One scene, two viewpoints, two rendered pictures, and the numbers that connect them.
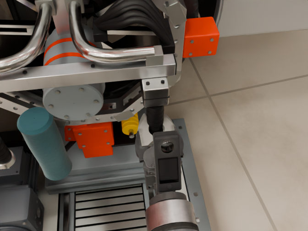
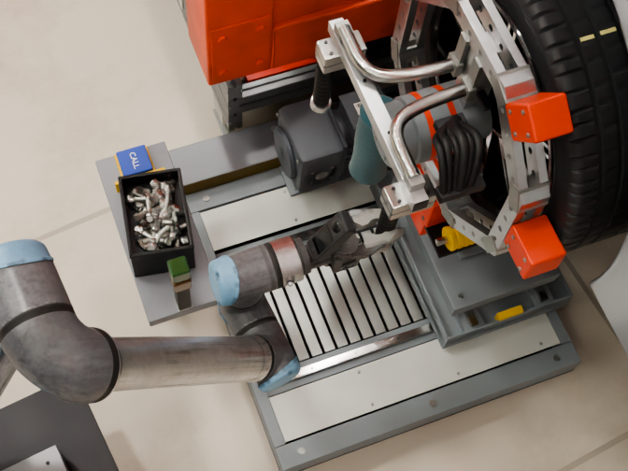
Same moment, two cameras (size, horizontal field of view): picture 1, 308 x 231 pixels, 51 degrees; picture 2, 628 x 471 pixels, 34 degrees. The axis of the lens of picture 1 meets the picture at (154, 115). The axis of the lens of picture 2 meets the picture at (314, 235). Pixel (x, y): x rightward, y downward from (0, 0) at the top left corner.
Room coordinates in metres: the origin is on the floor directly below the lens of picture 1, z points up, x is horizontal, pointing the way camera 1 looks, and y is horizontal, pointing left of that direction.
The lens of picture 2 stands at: (-0.03, -0.79, 2.60)
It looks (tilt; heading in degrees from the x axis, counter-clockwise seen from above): 64 degrees down; 69
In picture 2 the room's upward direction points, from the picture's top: 8 degrees clockwise
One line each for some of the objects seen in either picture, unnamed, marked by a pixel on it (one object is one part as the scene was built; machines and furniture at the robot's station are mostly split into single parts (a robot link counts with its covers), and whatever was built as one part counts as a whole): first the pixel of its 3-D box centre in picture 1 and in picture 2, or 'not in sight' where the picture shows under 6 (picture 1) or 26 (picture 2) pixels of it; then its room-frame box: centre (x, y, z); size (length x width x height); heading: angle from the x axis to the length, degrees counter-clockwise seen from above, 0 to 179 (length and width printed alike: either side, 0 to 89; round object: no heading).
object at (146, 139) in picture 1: (144, 135); (373, 221); (0.40, 0.02, 0.81); 0.09 x 0.03 x 0.06; 16
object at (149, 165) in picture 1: (163, 178); (327, 249); (0.30, -0.02, 0.80); 0.12 x 0.08 x 0.09; 8
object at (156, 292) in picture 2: not in sight; (157, 230); (-0.01, 0.26, 0.44); 0.43 x 0.17 x 0.03; 98
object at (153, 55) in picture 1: (108, 13); (443, 122); (0.52, 0.08, 1.03); 0.19 x 0.18 x 0.11; 8
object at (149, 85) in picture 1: (153, 80); (408, 196); (0.45, 0.00, 0.93); 0.09 x 0.05 x 0.05; 8
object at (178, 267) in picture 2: not in sight; (178, 269); (0.02, 0.07, 0.64); 0.04 x 0.04 x 0.04; 8
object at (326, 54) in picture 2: not in sight; (340, 51); (0.40, 0.34, 0.93); 0.09 x 0.05 x 0.05; 8
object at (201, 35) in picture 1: (197, 37); (534, 247); (0.67, -0.11, 0.85); 0.09 x 0.08 x 0.07; 98
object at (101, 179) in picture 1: (105, 147); (467, 239); (0.79, 0.22, 0.13); 0.50 x 0.36 x 0.10; 98
